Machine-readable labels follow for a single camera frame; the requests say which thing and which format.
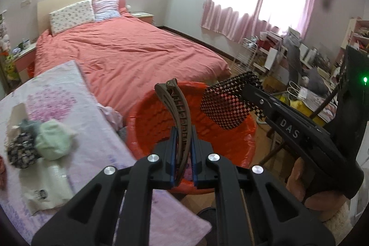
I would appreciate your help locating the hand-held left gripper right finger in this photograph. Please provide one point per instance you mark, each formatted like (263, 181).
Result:
(193, 148)

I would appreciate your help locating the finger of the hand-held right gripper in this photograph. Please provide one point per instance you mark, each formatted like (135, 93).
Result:
(285, 125)

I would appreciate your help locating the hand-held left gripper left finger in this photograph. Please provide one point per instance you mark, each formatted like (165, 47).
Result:
(173, 148)

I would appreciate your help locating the brown hair clip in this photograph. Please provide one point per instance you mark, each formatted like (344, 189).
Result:
(180, 119)

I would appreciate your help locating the orange-red plastic basket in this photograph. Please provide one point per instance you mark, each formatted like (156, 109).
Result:
(144, 125)

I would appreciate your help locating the black perforated mat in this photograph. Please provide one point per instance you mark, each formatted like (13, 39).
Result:
(224, 107)

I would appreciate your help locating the person's right forearm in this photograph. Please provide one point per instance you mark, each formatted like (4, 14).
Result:
(340, 220)

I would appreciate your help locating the person's right hand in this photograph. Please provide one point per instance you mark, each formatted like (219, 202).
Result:
(297, 179)

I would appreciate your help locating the yellow bag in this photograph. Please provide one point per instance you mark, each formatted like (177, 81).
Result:
(297, 106)

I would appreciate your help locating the black chair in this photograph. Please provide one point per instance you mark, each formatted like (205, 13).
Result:
(295, 61)

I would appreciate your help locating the white desk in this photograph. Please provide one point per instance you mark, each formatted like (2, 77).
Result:
(271, 60)

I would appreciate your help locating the pink cloth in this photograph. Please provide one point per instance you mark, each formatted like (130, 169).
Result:
(111, 117)

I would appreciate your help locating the coral duvet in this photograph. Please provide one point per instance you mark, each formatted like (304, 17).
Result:
(129, 55)

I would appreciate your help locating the pink white bookshelf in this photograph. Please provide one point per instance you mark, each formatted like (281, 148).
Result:
(353, 29)

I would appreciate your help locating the pale green cloth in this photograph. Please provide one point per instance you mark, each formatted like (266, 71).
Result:
(54, 139)

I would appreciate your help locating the pink white nightstand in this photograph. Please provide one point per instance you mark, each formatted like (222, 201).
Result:
(142, 17)
(24, 61)

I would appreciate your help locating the white wet wipes packet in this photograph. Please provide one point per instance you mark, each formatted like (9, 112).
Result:
(43, 194)

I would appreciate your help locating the black floral scrunchie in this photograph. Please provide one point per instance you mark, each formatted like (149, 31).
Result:
(21, 152)

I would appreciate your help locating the striped pink pillow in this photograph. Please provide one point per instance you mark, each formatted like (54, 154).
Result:
(106, 8)

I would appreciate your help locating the floral white pillow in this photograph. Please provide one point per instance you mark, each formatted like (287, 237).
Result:
(72, 15)

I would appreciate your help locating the brown scrunchie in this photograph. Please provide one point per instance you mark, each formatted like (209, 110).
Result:
(2, 174)

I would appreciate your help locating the white mug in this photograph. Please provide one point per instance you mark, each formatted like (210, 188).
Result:
(26, 43)

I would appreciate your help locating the plush toy column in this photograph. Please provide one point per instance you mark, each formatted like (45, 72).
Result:
(5, 44)

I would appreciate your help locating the wall socket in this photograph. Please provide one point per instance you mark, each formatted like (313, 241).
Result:
(26, 3)

